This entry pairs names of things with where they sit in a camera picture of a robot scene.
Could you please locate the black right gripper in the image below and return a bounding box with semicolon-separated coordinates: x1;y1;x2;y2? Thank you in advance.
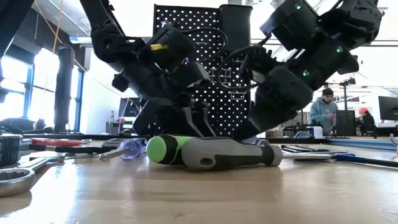
231;63;315;141

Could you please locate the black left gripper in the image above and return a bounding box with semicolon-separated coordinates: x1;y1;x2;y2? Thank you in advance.
111;58;218;139

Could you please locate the clear blue handled screwdriver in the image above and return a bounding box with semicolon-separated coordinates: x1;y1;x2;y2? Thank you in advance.
98;138;149;162

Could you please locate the blue T-handle hex key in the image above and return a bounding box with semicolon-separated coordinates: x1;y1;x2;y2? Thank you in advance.
328;151;398;169

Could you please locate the large chrome combination wrench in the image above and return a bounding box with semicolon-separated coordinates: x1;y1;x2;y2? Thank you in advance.
0;151;68;198

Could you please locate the small grey black tool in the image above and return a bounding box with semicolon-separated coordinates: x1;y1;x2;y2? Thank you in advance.
241;136;271;147

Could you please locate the green black screwdriver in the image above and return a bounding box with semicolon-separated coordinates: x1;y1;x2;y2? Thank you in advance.
145;134;200;166

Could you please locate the grey black screwdriver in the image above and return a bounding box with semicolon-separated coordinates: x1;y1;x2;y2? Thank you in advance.
181;136;335;172

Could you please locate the black computer monitor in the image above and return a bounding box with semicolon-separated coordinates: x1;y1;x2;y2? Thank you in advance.
377;95;398;122
118;96;142;119

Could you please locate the person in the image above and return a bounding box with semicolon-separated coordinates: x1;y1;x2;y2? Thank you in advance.
308;87;340;137
356;107;377;137

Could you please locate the black mesh panel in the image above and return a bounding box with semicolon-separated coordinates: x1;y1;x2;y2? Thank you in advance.
335;109;357;137

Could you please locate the small chrome wrench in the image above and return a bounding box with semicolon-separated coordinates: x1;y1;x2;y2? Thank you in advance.
64;152;104;159

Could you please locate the black pegboard bin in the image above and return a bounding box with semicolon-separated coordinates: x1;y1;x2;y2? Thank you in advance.
218;3;254;54

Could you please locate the black vertical pole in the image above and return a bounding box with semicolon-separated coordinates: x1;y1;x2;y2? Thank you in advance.
53;43;76;134

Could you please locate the black metal pegboard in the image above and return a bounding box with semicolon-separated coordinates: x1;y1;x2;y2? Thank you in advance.
153;4;253;139

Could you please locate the long ceiling light fixture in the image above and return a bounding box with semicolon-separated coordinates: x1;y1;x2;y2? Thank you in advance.
68;35;94;45

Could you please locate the black tape measure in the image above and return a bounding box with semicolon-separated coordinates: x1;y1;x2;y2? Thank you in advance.
0;134;32;168

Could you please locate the chrome multi-ring tool rack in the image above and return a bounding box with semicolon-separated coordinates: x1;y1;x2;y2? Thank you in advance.
208;66;233;84

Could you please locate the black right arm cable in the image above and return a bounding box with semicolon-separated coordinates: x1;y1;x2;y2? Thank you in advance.
216;43;274;91

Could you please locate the black aluminium table frame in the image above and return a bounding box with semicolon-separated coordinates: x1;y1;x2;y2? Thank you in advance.
21;133;398;152

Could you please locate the red handled tool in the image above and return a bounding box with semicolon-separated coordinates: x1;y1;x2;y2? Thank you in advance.
30;138;93;147

